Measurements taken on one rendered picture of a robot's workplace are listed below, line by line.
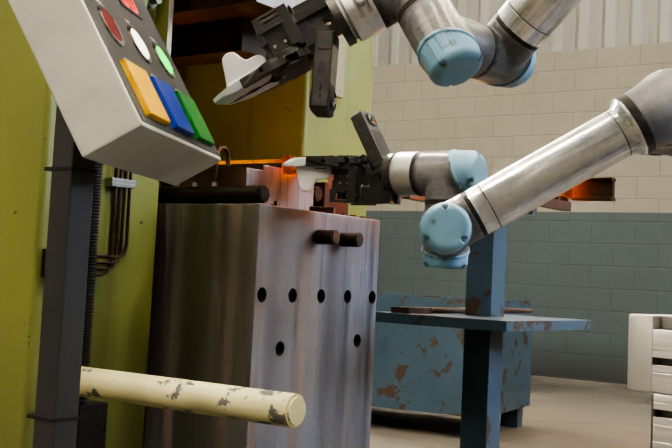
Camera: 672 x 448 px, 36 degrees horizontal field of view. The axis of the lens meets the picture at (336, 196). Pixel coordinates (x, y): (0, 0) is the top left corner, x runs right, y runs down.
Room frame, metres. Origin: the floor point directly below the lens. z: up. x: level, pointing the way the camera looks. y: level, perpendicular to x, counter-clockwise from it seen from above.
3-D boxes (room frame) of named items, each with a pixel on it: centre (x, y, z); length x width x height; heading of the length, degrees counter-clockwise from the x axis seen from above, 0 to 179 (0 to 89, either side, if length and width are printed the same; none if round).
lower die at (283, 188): (1.99, 0.27, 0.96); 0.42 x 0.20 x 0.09; 56
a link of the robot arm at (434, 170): (1.70, -0.18, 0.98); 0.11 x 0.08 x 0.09; 56
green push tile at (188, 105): (1.43, 0.20, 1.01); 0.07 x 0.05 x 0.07; 171
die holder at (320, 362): (2.04, 0.25, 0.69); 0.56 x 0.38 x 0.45; 56
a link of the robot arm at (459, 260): (1.69, -0.18, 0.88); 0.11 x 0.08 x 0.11; 173
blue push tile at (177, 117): (1.34, 0.22, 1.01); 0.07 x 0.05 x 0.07; 171
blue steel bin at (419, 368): (6.05, -0.46, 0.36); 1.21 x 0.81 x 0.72; 63
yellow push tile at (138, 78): (1.24, 0.24, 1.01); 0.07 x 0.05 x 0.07; 171
